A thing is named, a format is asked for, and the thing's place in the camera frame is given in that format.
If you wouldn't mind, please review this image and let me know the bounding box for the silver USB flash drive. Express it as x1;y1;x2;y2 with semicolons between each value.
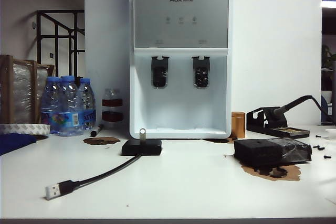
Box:
138;127;146;146

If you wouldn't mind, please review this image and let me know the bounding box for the black sponge block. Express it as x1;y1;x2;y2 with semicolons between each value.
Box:
233;137;313;166

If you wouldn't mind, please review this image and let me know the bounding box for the black USB hub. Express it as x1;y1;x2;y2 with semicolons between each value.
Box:
121;140;163;156

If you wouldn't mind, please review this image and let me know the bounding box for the clear jar with red bands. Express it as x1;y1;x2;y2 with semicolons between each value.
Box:
101;87;124;129

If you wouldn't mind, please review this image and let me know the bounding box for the white AUX water dispenser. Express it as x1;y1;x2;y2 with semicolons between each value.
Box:
129;0;233;140

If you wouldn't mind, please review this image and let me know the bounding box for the gold metal cylinder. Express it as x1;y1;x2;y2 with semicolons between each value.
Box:
231;111;246;139

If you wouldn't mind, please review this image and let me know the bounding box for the black marker pen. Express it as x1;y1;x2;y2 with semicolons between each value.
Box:
89;123;103;137

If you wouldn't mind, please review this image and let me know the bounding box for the black soldering iron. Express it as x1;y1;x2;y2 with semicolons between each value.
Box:
270;94;316;120

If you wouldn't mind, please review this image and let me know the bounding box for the black soldering iron stand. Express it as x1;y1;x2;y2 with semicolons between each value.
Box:
246;106;310;139

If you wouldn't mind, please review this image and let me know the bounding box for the black stair railing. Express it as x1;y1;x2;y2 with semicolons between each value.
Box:
36;10;85;79

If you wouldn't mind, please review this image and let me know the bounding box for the brown paper with black pieces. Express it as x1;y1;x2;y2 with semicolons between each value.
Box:
241;163;302;182

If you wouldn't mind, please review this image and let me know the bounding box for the wooden crate with plastic wrap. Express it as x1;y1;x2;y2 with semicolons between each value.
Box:
0;54;56;125

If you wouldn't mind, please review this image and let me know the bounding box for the white double-sided tape roll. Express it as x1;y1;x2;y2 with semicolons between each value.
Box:
0;123;50;135

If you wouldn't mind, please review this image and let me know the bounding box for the blue round background object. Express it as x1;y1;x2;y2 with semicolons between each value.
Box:
322;95;329;124

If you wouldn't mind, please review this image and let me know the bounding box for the blue cloth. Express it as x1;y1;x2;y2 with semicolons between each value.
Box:
0;132;37;155

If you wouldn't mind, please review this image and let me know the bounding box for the black USB hub cable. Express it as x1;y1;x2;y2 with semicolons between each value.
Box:
45;154;141;200

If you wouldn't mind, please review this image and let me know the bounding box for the black soldering iron cable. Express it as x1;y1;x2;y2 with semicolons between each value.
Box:
311;95;336;126

